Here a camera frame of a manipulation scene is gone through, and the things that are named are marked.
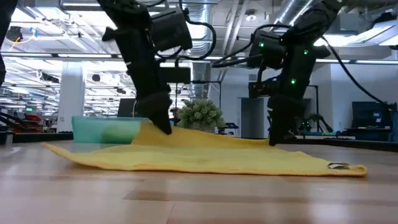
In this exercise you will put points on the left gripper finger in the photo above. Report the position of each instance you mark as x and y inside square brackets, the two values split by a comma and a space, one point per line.
[175, 75]
[155, 109]

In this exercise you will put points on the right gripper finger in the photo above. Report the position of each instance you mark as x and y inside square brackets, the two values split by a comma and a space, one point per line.
[284, 118]
[264, 88]

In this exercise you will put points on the lime green microfiber towel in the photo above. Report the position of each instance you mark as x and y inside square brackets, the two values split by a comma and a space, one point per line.
[119, 133]

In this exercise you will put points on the yellow microfiber towel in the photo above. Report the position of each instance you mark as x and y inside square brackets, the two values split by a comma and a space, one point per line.
[202, 155]

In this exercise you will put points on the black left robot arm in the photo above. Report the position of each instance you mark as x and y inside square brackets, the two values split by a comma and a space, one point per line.
[6, 31]

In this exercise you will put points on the black background robot arm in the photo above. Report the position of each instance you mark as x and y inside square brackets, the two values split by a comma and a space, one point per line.
[314, 123]

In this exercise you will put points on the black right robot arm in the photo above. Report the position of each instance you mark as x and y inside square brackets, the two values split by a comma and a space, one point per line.
[311, 21]

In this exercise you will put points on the black computer monitor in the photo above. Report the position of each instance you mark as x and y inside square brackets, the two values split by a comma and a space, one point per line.
[126, 108]

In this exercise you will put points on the artificial plant in grey pot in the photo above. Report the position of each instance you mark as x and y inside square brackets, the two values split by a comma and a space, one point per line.
[200, 115]

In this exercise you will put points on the teal translucent plastic bin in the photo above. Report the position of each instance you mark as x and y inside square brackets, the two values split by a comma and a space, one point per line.
[90, 130]

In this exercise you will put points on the white sewn towel label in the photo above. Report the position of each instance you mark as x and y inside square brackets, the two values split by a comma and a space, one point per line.
[339, 165]

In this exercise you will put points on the white structural pillar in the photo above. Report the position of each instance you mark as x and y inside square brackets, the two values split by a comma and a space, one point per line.
[71, 90]

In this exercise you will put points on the dark screen cabinet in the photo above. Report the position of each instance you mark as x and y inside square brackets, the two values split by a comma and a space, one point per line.
[370, 115]

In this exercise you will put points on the red shelving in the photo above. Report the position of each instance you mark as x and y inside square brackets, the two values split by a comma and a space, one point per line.
[28, 123]

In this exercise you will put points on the silver spiral ventilation duct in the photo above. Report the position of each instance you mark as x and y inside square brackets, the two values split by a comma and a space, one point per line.
[290, 11]
[199, 71]

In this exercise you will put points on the black gantry frame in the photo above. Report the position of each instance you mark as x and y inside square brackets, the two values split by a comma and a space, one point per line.
[316, 102]

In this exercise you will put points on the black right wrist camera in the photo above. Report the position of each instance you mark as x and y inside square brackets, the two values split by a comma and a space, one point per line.
[267, 49]

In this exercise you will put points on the black aluminium table frame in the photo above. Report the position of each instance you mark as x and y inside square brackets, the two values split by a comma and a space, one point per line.
[34, 137]

